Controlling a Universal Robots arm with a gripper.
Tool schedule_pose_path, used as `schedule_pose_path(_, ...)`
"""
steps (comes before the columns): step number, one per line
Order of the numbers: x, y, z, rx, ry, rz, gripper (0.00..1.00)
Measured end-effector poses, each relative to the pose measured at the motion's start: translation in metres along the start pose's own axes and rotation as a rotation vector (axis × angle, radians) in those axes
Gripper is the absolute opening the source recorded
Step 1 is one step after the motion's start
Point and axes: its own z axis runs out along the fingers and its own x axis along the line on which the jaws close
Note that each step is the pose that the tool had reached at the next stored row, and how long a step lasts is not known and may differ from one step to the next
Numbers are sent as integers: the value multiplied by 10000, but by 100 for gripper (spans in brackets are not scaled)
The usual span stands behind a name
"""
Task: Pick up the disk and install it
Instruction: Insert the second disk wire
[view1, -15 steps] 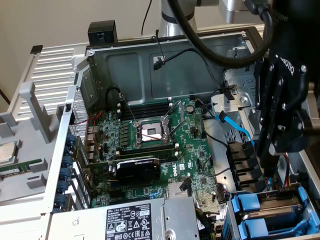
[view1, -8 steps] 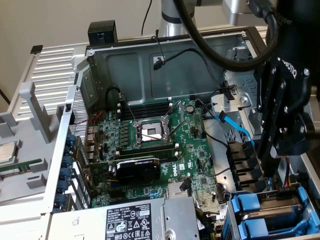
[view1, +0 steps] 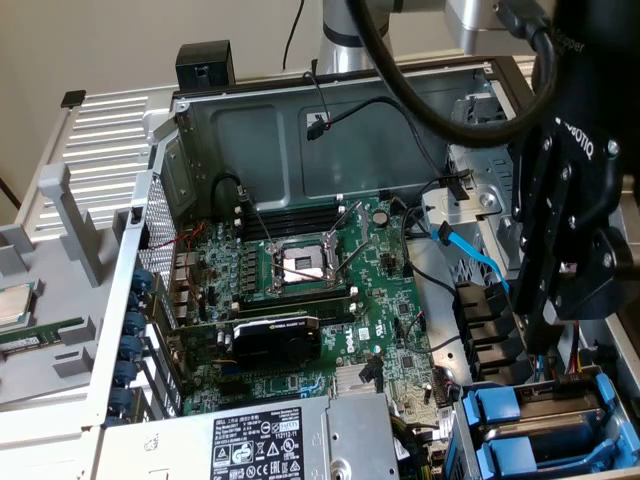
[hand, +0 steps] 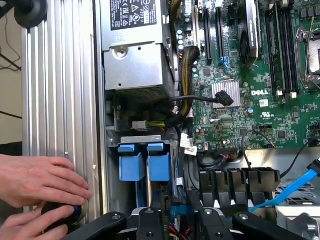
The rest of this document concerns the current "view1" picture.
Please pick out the CPU socket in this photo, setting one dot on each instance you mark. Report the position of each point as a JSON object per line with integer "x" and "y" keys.
{"x": 300, "y": 262}

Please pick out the grey metal drive cage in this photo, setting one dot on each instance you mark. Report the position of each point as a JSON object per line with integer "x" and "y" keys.
{"x": 480, "y": 170}

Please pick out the hard disk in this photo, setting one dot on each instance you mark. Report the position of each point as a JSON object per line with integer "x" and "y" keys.
{"x": 492, "y": 405}

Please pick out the silver finned heat sink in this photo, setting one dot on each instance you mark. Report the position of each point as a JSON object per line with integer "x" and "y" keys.
{"x": 347, "y": 382}

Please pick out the empty blue disk carrier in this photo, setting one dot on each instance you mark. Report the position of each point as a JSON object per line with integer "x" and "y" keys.
{"x": 505, "y": 455}

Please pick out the grey metal disk bay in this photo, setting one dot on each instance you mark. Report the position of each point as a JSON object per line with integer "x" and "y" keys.
{"x": 462, "y": 445}

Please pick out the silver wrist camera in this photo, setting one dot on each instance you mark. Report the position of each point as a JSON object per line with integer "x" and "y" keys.
{"x": 470, "y": 25}

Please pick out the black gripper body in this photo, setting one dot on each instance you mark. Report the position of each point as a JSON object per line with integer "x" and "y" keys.
{"x": 600, "y": 75}

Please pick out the dark blue card latch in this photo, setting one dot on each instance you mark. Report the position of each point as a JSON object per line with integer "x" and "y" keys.
{"x": 143, "y": 279}
{"x": 119, "y": 401}
{"x": 126, "y": 374}
{"x": 135, "y": 301}
{"x": 131, "y": 348}
{"x": 134, "y": 324}

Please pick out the silver socket cover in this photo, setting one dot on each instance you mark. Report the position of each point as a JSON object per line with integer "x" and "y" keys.
{"x": 363, "y": 222}

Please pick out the black plastic shroud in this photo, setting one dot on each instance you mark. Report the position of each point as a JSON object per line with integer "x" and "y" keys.
{"x": 485, "y": 325}

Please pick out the silver CPU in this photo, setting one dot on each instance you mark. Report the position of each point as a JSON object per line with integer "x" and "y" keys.
{"x": 12, "y": 307}

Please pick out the black box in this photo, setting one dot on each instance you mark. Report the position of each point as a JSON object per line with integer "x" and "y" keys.
{"x": 205, "y": 60}

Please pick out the round coin battery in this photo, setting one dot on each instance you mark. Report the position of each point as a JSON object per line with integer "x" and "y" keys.
{"x": 381, "y": 217}

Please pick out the blue expansion slot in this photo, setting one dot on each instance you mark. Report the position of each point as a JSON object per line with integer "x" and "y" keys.
{"x": 231, "y": 371}

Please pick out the grey open PC case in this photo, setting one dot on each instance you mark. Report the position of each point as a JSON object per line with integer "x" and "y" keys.
{"x": 250, "y": 150}

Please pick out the thin metal locking lever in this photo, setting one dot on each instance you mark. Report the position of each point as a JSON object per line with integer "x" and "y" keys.
{"x": 260, "y": 225}
{"x": 300, "y": 273}

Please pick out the black graphics card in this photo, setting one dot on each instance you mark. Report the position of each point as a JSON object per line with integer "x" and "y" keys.
{"x": 280, "y": 345}

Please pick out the small black bracket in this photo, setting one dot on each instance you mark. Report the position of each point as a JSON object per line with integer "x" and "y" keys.
{"x": 73, "y": 98}

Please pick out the green RAM stick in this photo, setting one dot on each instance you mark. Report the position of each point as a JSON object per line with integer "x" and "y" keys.
{"x": 35, "y": 339}

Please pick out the grey parts rack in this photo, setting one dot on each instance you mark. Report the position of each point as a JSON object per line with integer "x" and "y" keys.
{"x": 75, "y": 310}

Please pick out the grey power supply unit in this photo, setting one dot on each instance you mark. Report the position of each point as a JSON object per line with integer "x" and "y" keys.
{"x": 350, "y": 440}

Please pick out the green motherboard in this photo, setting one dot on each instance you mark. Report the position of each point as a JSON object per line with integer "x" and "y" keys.
{"x": 380, "y": 300}

